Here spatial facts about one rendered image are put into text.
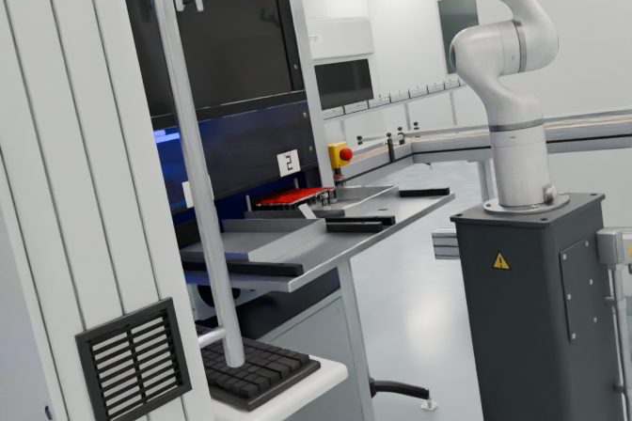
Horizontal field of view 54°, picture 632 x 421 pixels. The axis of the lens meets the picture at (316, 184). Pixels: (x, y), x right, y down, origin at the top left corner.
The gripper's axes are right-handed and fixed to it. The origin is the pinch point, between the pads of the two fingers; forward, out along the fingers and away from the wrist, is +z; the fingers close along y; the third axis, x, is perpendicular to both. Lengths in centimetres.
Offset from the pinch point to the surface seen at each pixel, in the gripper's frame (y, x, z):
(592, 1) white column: 49, -52, 63
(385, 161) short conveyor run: -9, 43, 61
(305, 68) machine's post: -26, 53, -1
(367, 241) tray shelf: -94, 42, -2
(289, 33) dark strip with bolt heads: -22, 54, -12
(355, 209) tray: -75, 45, 9
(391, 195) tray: -64, 37, 20
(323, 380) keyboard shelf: -134, 46, -25
